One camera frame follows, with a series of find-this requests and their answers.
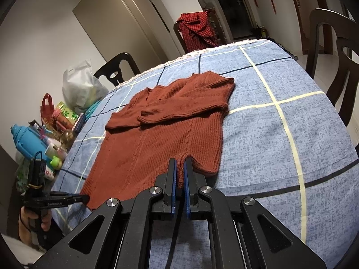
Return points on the person's left hand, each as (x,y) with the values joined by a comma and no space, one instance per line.
(25,224)

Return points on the white floral cup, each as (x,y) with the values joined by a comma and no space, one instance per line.
(49,172)

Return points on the white plastic bag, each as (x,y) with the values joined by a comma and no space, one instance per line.
(81,89)

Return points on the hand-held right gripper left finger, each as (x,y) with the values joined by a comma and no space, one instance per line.
(175,185)

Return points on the green floral box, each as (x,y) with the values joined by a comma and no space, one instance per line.
(68,115)

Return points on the blue checked tablecloth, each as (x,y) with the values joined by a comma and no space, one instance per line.
(280,145)

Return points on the white tube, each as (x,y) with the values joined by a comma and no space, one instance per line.
(54,150)

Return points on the person's left forearm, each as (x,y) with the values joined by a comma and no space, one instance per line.
(19,248)

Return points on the brown wooden door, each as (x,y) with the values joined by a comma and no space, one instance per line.
(298,11)

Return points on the blue water bottle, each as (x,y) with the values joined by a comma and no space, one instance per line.
(28,143)

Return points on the red tote bag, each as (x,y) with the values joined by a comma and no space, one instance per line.
(46,109)

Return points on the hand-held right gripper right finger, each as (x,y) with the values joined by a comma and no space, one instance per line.
(186,199)

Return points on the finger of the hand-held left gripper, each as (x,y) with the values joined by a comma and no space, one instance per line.
(80,199)

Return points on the green toy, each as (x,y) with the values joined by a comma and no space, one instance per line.
(56,163)

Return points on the rust red knit sweater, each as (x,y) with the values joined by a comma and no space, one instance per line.
(168,134)

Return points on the glass jar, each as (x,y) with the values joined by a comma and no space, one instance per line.
(68,137)

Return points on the red checked cloth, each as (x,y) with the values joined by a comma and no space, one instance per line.
(196,30)

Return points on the yellow oil bottle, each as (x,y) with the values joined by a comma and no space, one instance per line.
(263,32)

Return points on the grey refrigerator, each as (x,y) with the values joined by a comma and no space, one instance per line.
(117,19)

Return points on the dark wooden chair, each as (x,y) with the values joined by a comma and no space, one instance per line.
(178,36)
(322,33)
(123,58)

